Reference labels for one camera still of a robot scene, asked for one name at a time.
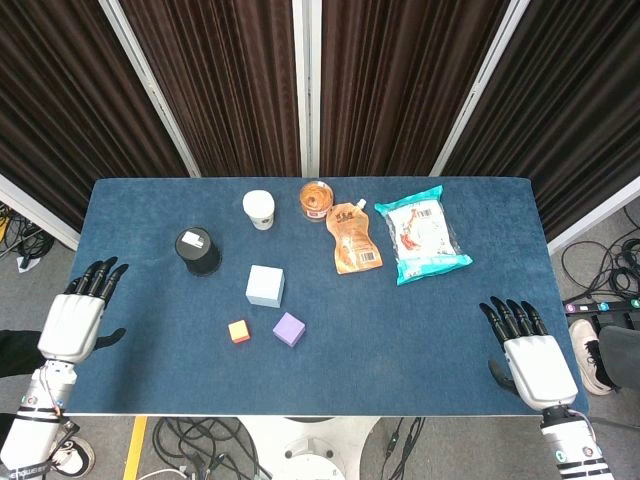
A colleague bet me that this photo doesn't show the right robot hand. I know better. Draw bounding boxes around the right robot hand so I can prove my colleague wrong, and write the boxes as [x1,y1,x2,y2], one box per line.
[478,295,593,413]

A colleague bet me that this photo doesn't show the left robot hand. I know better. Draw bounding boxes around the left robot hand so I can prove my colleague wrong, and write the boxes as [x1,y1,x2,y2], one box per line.
[37,256,130,365]

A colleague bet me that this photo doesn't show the purple cube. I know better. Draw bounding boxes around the purple cube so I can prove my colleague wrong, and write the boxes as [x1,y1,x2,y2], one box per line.
[272,311,307,348]

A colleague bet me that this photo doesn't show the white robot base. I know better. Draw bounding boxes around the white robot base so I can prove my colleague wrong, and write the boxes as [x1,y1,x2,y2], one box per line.
[234,415,382,480]

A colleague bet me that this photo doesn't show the white sneaker black laces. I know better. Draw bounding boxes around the white sneaker black laces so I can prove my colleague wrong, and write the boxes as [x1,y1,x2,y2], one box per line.
[568,318,614,396]

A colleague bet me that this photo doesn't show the black trouser leg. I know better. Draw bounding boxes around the black trouser leg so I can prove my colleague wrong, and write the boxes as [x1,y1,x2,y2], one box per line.
[0,328,47,380]

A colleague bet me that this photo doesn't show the dark grey trouser leg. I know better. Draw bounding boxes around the dark grey trouser leg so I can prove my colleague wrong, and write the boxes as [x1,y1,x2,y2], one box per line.
[598,324,640,392]

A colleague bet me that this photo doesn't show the white sneaker black sole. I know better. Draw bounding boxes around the white sneaker black sole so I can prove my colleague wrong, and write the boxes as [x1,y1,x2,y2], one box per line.
[49,433,96,476]

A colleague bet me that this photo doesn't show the black mesh pen holder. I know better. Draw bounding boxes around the black mesh pen holder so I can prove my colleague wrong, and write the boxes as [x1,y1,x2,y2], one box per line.
[174,227,223,276]

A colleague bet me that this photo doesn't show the blue table cover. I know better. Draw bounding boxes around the blue table cover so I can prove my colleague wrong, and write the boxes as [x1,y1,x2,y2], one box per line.
[33,177,591,417]

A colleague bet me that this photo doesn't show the teal noodle packet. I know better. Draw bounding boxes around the teal noodle packet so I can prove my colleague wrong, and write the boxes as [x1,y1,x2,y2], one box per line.
[374,184,474,287]

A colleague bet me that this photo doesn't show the light blue cube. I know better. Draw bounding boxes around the light blue cube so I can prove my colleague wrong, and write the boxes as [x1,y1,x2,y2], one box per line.
[245,264,286,308]

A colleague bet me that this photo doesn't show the dark brown pleated curtain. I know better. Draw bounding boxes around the dark brown pleated curtain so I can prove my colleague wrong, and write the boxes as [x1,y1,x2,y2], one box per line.
[0,0,190,232]
[319,0,512,179]
[119,0,302,179]
[443,0,640,242]

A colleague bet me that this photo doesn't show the white paper cup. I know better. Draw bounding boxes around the white paper cup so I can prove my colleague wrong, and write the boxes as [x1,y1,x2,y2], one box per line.
[242,190,276,231]

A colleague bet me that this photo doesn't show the orange spout pouch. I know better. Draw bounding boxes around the orange spout pouch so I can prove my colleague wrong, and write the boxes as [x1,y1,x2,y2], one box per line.
[325,198,385,276]

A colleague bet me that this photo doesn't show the clear jar orange contents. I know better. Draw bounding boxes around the clear jar orange contents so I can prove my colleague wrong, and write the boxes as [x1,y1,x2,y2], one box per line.
[299,181,335,223]

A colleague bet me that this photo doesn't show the black floor cable tangle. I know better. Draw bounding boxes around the black floor cable tangle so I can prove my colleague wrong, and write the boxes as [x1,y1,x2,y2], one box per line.
[151,416,271,480]
[0,203,57,269]
[559,205,640,302]

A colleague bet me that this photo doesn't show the white partition frame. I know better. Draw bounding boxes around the white partition frame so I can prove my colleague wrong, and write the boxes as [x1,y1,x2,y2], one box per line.
[0,172,81,251]
[546,174,640,257]

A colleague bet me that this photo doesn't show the black cable with inline switch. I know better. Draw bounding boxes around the black cable with inline switch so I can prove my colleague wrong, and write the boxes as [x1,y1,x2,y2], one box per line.
[383,416,427,480]

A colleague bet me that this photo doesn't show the white partition post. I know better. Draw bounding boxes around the white partition post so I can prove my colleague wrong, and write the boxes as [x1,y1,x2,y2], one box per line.
[429,0,532,177]
[291,0,323,179]
[98,0,202,179]

